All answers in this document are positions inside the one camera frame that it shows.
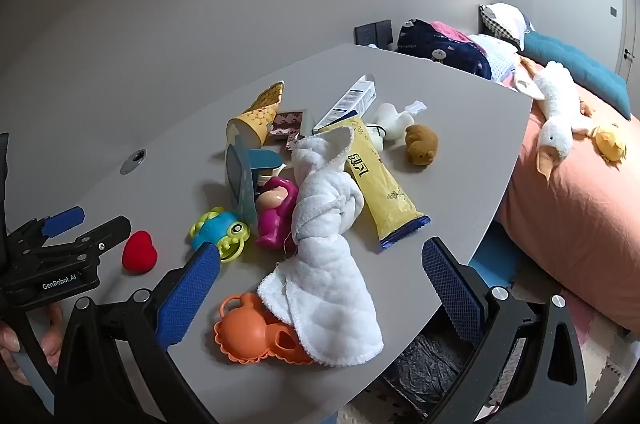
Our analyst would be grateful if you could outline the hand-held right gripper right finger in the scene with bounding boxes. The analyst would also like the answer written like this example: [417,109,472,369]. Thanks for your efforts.
[421,236,588,424]

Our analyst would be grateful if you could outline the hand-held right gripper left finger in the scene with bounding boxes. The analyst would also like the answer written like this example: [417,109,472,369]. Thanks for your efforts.
[52,241,223,424]

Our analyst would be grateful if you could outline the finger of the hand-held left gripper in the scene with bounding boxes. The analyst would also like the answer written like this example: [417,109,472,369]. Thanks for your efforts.
[7,206,86,255]
[27,215,132,265]

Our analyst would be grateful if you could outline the red plush heart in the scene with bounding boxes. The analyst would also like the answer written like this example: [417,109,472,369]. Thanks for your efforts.
[122,230,158,275]

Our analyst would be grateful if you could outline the blue yellow turtle toy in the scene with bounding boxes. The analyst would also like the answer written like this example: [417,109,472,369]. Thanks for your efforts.
[189,207,251,263]

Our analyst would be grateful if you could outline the bin with black bag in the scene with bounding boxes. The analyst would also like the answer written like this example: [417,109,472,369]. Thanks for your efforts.
[380,304,481,420]

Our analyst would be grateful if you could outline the pink doll toy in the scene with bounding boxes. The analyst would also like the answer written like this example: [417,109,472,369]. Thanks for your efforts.
[255,176,301,252]

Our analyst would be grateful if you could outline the teal plastic cup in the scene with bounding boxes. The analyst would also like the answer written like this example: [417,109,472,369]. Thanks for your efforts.
[225,135,283,211]

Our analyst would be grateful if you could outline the person's left hand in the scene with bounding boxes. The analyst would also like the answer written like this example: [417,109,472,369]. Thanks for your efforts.
[0,301,65,387]

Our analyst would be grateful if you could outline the orange plastic toy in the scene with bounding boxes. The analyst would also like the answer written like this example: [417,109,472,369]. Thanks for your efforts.
[214,293,313,365]

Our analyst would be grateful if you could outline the yellow tube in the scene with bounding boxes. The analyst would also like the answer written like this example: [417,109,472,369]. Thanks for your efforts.
[320,115,431,251]

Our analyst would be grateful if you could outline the knotted white towel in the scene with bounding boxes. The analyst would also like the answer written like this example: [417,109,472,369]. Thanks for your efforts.
[257,125,385,367]

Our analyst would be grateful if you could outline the bed with orange sheet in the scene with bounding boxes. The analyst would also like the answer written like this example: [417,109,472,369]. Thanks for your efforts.
[495,58,640,335]

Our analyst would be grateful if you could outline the brown plush bear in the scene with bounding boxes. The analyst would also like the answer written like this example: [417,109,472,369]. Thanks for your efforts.
[404,124,439,166]

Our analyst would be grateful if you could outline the foam puzzle floor mat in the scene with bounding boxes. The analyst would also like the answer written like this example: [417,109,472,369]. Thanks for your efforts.
[340,224,640,424]

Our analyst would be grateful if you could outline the white plush toy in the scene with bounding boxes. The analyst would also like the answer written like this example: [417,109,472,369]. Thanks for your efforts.
[366,101,428,152]

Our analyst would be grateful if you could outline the small brown pink packet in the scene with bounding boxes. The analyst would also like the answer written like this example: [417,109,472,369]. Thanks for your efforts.
[267,108,307,139]

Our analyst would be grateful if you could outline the white goose plush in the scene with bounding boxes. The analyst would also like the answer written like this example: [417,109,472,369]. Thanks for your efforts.
[515,60,596,182]

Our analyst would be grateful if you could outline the yellow chick plush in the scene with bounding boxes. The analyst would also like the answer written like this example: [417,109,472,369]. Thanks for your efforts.
[591,124,627,163]

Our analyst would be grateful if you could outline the white blue carton box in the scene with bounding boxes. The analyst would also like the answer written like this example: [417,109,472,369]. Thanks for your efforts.
[312,74,377,135]

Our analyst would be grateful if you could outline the white blue knitted cloth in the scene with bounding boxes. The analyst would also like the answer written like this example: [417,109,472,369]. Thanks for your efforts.
[470,34,523,82]

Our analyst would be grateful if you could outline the navy patterned blanket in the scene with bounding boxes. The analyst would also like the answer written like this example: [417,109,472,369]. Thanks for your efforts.
[397,18,493,80]

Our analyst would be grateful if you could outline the teal pillow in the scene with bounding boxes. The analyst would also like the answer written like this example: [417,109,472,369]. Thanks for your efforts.
[522,31,632,121]

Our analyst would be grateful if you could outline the pink cloth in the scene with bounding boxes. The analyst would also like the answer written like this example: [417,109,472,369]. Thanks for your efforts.
[430,21,488,54]

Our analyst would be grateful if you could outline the checked pillow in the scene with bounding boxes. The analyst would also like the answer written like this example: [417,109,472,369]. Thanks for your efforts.
[479,2,533,52]

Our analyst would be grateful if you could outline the white door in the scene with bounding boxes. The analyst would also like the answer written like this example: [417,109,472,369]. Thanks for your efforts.
[620,0,640,77]

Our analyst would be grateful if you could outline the grey table cable grommet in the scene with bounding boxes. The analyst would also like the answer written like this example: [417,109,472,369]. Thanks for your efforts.
[121,149,148,175]

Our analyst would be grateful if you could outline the black wall sockets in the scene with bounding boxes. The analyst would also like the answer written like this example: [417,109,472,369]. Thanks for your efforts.
[354,20,393,49]

